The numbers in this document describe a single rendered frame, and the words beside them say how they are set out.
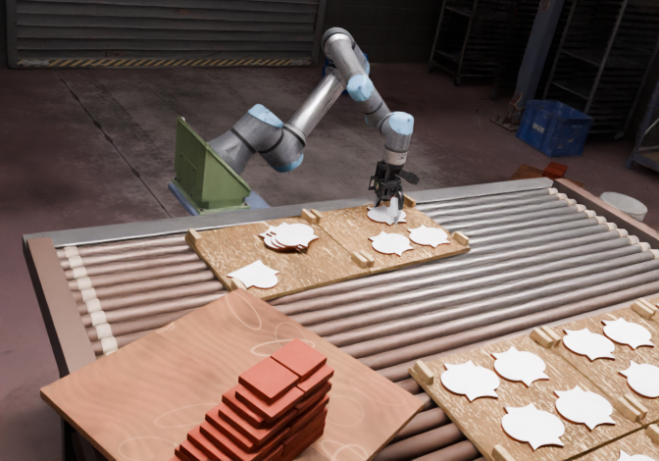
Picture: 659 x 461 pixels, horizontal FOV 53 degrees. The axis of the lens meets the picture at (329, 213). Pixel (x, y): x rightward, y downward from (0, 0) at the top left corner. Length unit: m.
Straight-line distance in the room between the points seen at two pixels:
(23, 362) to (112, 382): 1.68
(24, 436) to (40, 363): 0.38
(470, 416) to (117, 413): 0.73
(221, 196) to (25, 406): 1.12
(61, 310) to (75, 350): 0.15
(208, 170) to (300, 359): 1.13
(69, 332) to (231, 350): 0.38
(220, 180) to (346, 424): 1.11
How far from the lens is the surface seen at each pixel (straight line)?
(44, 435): 2.67
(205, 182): 2.14
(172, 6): 6.59
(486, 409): 1.55
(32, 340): 3.06
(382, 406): 1.31
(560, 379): 1.73
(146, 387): 1.28
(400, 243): 2.05
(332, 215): 2.15
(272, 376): 1.06
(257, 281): 1.75
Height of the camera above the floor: 1.91
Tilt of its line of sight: 27 degrees down
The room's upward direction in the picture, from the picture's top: 11 degrees clockwise
